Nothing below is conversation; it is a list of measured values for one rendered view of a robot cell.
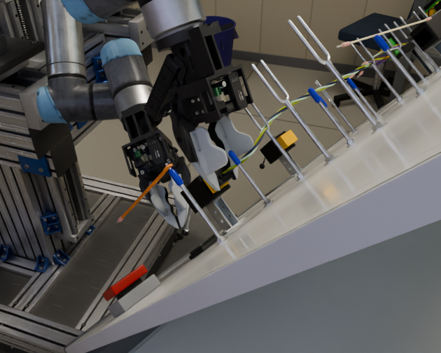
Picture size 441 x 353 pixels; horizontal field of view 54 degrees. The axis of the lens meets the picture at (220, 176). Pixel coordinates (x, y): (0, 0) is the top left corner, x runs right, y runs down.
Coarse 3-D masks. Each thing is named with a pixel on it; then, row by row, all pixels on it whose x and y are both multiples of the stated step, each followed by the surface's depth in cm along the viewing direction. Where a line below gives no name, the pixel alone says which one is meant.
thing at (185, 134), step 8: (176, 112) 57; (176, 120) 57; (184, 120) 57; (176, 128) 57; (184, 128) 57; (192, 128) 58; (176, 136) 57; (184, 136) 57; (184, 144) 57; (192, 144) 58; (184, 152) 58; (192, 152) 58; (192, 160) 59
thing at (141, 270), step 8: (136, 272) 54; (144, 272) 54; (120, 280) 53; (128, 280) 53; (136, 280) 55; (112, 288) 52; (120, 288) 52; (128, 288) 54; (104, 296) 55; (112, 296) 53; (120, 296) 54
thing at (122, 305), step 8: (144, 280) 54; (152, 280) 54; (136, 288) 53; (144, 288) 53; (152, 288) 54; (128, 296) 52; (136, 296) 52; (144, 296) 53; (112, 304) 54; (120, 304) 51; (128, 304) 52; (112, 312) 55; (120, 312) 53
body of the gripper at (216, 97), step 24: (216, 24) 54; (168, 48) 57; (192, 48) 54; (216, 48) 53; (192, 72) 56; (216, 72) 53; (240, 72) 57; (192, 96) 54; (216, 96) 54; (240, 96) 56; (192, 120) 58; (216, 120) 55
